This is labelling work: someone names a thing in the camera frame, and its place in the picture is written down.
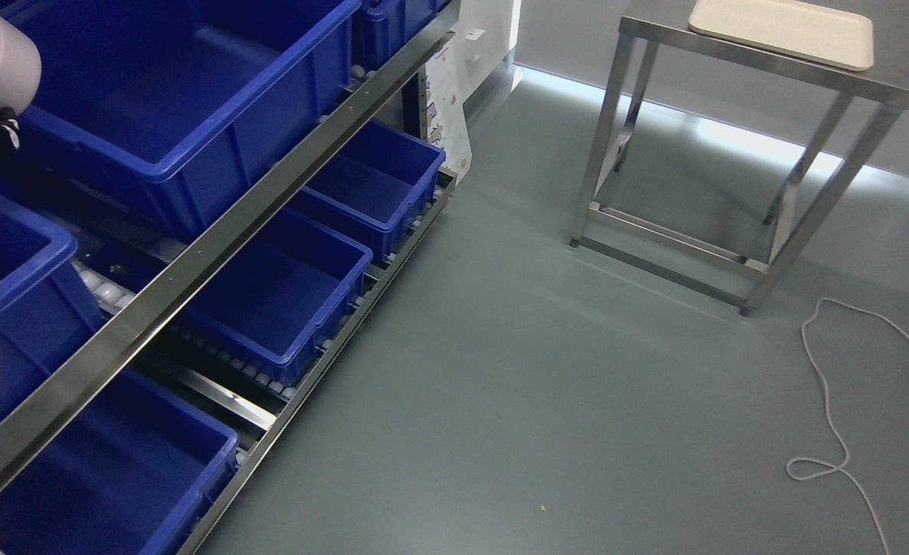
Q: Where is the blue bin left middle shelf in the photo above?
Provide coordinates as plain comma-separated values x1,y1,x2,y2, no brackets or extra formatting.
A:
0,194,104,422

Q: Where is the large blue bin middle shelf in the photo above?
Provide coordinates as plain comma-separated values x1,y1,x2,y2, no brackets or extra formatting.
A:
1,1,360,241

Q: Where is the blue bin lower middle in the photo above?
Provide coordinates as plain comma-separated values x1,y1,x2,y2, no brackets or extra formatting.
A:
176,208,372,384

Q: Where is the blue bin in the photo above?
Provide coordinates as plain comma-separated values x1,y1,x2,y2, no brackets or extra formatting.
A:
176,208,372,384
286,120,445,262
0,370,239,554

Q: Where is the blue bin right middle shelf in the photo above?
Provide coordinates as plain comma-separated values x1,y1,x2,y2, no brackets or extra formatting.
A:
352,1,448,71

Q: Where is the blue bin lower left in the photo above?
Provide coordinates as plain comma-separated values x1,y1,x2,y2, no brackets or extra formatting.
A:
0,370,239,554

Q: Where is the blue bin lower right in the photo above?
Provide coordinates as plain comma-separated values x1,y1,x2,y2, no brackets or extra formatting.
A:
286,120,445,262

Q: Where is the beige plastic tray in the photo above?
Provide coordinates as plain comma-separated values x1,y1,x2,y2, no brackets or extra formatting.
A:
688,1,876,72

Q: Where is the stainless steel table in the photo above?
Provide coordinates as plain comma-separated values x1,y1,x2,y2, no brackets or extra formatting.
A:
567,1,909,317

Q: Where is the white wall switch box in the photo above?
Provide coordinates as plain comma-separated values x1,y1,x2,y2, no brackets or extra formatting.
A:
464,28,490,63

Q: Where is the white floor cable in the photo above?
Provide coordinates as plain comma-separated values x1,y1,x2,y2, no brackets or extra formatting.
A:
786,298,909,555

